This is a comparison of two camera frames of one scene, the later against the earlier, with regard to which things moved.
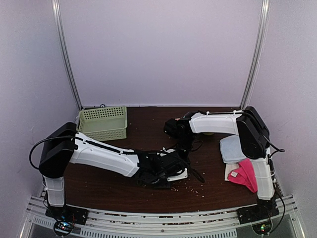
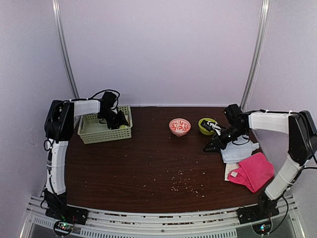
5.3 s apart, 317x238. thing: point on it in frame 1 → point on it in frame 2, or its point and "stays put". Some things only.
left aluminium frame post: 57,11 stays put
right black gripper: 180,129 → 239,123
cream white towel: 230,167 stays put
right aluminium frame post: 258,55 stays put
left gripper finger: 160,185 → 113,125
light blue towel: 231,148 stays put
